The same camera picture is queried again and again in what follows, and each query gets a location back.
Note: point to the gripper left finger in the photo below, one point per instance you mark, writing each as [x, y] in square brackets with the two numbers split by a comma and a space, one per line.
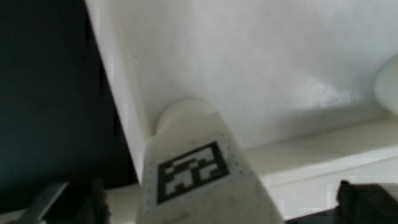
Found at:
[69, 204]

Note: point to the white U-shaped obstacle fence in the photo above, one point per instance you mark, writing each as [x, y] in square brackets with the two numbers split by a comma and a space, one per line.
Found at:
[306, 197]

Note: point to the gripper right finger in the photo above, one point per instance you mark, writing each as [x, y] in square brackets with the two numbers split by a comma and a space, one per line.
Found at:
[366, 205]

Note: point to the white table leg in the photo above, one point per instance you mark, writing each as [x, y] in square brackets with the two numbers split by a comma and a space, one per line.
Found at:
[201, 186]

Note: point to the white square table top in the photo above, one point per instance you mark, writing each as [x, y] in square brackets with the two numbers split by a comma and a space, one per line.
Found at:
[277, 58]

